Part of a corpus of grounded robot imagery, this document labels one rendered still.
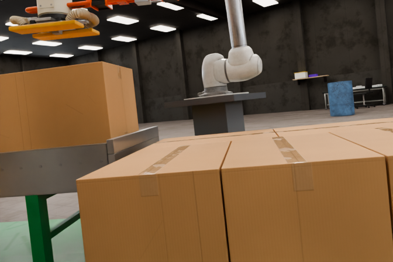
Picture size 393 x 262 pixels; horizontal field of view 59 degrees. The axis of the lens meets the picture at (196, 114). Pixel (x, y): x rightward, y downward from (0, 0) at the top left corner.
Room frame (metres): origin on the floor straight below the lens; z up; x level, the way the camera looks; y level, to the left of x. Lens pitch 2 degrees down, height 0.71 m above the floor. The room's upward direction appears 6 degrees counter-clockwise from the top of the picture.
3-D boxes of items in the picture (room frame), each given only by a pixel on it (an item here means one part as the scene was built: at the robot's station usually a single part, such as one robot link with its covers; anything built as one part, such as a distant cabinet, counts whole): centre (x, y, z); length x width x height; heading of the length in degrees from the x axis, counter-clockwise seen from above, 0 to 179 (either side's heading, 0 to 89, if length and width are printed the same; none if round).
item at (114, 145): (1.74, 0.31, 0.58); 0.70 x 0.03 x 0.06; 171
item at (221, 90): (2.32, -0.13, 0.79); 0.22 x 0.18 x 0.06; 68
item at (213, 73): (2.31, -0.15, 0.93); 0.18 x 0.16 x 0.22; 67
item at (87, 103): (1.78, 0.66, 0.75); 0.60 x 0.40 x 0.40; 81
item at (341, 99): (9.46, -3.98, 0.47); 0.64 x 0.62 x 0.94; 57
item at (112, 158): (1.74, 0.31, 0.48); 0.70 x 0.03 x 0.15; 171
